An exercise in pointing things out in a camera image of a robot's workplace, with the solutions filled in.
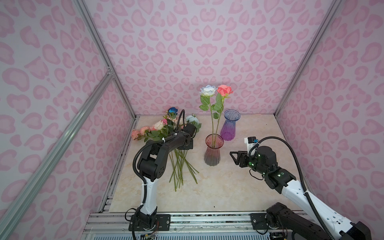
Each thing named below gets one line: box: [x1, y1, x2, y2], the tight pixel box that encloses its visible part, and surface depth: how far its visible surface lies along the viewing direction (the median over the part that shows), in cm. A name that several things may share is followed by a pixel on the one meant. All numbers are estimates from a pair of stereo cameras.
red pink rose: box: [211, 84, 234, 148], surface depth 75 cm
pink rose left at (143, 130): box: [140, 126, 150, 135], surface depth 107 cm
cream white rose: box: [154, 120, 164, 131], surface depth 100 cm
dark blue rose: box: [167, 107, 178, 118], surface depth 108 cm
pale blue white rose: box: [199, 85, 218, 148], surface depth 75 cm
